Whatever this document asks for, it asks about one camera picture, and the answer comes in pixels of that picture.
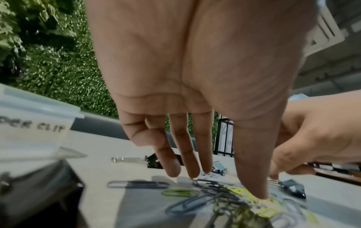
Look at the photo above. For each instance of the person's left hand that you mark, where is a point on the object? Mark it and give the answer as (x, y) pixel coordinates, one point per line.
(197, 55)

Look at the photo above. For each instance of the person's right hand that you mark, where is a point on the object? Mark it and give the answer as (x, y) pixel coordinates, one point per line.
(324, 131)

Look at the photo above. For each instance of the black metal railing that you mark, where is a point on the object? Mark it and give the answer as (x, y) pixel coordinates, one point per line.
(224, 135)

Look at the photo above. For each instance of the ceiling air conditioner unit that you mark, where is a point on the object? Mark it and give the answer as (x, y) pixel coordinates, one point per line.
(324, 29)

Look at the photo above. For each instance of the small black binder clip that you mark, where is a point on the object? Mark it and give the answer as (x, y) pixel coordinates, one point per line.
(219, 167)

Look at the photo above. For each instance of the pile of mixed paper clips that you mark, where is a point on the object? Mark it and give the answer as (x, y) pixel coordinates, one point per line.
(239, 207)

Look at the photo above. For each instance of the grey low partition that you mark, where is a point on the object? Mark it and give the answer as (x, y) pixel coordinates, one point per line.
(98, 127)

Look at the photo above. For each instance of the green paper clip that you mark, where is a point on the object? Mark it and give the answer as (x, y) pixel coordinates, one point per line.
(180, 192)

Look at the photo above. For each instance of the dark blue paper clip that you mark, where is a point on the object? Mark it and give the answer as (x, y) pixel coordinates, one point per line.
(138, 184)

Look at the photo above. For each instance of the green foliage hedge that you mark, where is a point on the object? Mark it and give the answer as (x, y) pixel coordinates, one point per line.
(53, 62)

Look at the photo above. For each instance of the grey-blue paper clip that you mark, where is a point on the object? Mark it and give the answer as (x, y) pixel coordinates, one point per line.
(187, 204)

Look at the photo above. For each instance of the clear labelled plastic container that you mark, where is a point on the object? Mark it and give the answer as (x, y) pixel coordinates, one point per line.
(31, 124)

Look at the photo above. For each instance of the large black binder clip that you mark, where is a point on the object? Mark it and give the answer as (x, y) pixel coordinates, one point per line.
(36, 193)

